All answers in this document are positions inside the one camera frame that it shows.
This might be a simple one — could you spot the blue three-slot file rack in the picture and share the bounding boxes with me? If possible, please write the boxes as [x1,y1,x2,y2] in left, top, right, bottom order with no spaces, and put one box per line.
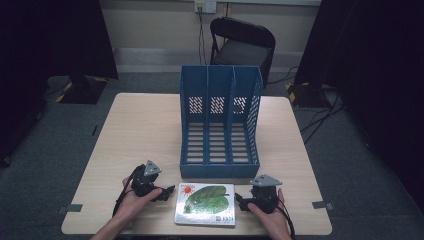
[178,64,264,180]

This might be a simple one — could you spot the picture book with green leaf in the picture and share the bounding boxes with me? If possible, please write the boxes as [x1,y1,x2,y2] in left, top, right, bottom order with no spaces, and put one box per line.
[174,181,237,228]

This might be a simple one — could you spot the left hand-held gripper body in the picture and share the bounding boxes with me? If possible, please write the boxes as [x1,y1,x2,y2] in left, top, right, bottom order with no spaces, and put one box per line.
[130,159,163,198]

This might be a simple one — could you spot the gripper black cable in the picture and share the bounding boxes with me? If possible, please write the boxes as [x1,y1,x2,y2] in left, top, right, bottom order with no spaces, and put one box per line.
[111,164,146,218]
[275,196,297,240]

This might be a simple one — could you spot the black stand base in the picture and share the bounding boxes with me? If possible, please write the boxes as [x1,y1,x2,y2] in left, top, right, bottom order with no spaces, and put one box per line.
[285,81,332,109]
[58,74,109,105]

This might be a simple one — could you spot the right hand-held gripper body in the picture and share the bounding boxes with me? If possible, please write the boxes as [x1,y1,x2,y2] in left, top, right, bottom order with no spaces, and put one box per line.
[247,173,284,215]

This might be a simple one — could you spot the person's right hand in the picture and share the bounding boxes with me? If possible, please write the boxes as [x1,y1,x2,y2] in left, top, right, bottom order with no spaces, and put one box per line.
[247,187,292,235]

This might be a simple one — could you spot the black folding chair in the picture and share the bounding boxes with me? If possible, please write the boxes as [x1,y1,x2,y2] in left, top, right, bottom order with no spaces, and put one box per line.
[209,16,277,90]

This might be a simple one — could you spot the grey tape strip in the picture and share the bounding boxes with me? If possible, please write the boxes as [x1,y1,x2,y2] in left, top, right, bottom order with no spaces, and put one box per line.
[56,203,84,215]
[311,200,335,211]

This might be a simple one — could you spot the black cable from wall socket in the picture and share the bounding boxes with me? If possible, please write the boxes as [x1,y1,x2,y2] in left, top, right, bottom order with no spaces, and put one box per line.
[198,9,207,66]

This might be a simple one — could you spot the black curtain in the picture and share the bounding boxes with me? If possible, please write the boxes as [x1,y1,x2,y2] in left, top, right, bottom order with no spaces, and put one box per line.
[0,0,120,168]
[294,0,424,214]

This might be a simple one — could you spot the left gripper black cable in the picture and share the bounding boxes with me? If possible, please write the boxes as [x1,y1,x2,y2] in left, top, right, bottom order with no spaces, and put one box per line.
[111,164,146,218]

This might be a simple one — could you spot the white wall socket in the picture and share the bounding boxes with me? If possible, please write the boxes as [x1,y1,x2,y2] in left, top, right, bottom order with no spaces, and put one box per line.
[194,0,218,15]

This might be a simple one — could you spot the person's left hand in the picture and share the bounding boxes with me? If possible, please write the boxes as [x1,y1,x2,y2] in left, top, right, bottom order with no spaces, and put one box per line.
[115,176,165,219]

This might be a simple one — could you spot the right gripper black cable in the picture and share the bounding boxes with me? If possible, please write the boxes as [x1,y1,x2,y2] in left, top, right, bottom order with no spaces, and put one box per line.
[275,196,297,240]

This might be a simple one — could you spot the black floor cables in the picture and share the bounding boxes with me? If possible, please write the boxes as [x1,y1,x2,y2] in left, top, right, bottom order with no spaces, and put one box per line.
[266,65,346,145]

